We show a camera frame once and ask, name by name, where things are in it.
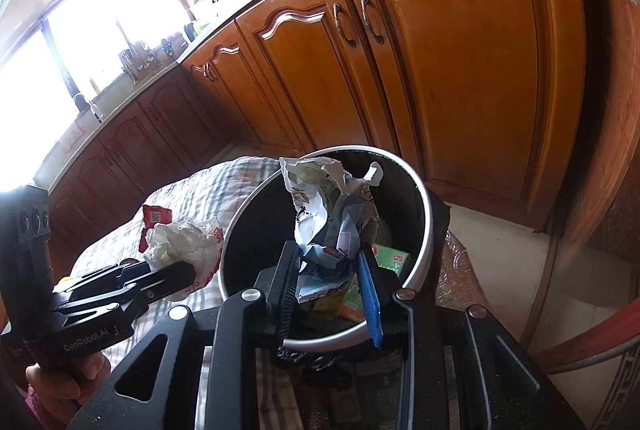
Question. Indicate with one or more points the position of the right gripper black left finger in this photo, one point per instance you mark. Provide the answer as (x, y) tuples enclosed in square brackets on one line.
[(156, 385)]

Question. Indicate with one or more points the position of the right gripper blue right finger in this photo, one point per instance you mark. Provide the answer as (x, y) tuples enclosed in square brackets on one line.
[(456, 365)]

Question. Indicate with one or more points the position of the white plastic bag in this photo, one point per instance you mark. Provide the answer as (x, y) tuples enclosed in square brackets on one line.
[(198, 243)]

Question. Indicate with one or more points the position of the white blue wrapper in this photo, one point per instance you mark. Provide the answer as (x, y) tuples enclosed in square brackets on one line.
[(335, 215)]

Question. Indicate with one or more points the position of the red snack bag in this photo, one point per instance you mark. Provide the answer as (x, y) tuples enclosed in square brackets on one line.
[(152, 215)]

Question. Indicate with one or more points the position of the white round trash bin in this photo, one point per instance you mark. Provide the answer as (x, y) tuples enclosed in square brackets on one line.
[(404, 243)]

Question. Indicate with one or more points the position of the kitchen faucet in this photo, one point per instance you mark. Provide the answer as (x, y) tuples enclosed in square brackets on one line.
[(85, 105)]

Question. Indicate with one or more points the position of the lower wooden kitchen cabinets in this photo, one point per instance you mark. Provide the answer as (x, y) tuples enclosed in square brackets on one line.
[(481, 97)]

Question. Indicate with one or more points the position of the person's left hand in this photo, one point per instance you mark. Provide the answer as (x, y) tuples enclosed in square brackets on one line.
[(54, 398)]

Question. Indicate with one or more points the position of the plaid checkered tablecloth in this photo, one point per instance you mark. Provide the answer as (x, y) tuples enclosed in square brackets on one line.
[(202, 206)]

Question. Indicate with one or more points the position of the wooden chair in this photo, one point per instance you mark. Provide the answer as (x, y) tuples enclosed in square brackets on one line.
[(586, 309)]

